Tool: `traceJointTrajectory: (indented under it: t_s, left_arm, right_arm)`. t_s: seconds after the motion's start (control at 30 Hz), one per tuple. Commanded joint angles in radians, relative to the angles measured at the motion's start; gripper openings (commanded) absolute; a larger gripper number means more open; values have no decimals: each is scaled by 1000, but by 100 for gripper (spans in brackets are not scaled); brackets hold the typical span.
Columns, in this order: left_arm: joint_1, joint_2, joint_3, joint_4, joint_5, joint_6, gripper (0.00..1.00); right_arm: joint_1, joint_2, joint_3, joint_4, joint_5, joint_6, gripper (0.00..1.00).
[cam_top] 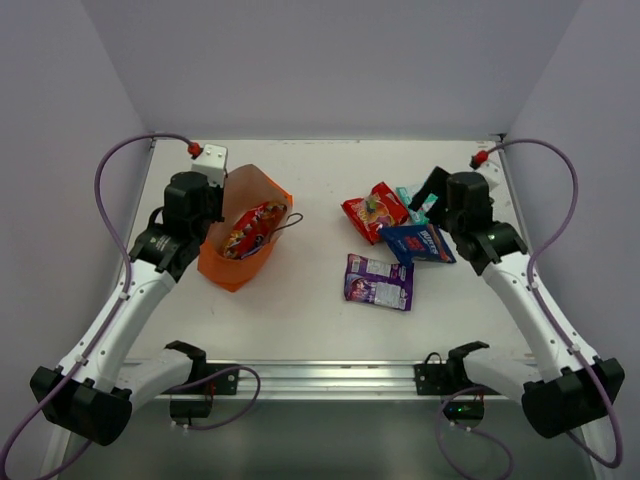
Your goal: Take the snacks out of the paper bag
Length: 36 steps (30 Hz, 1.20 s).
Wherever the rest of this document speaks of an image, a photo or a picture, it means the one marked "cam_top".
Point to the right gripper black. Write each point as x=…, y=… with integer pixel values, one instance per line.
x=436, y=183

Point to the orange paper bag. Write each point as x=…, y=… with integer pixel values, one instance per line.
x=245, y=188

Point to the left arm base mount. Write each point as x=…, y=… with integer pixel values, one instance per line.
x=189, y=402

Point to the blue snack bag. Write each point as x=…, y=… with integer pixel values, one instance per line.
x=417, y=243

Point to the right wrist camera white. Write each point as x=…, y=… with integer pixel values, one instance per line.
x=491, y=171

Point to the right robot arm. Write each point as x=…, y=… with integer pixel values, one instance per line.
x=570, y=385

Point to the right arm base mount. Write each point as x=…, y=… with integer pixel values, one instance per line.
x=436, y=376

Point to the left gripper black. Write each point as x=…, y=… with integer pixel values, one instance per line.
x=214, y=201

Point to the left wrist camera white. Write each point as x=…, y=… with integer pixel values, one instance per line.
x=209, y=160

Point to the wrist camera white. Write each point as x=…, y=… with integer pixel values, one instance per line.
x=209, y=160
x=491, y=171

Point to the aluminium rail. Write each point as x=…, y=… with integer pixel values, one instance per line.
x=315, y=381

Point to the red gummy snack bag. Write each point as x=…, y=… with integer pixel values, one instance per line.
x=381, y=208

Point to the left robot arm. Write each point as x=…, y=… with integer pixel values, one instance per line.
x=88, y=393

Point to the purple snack bag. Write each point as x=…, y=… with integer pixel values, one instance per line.
x=378, y=283

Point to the red mixed candy bag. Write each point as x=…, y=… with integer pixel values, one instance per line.
x=253, y=229

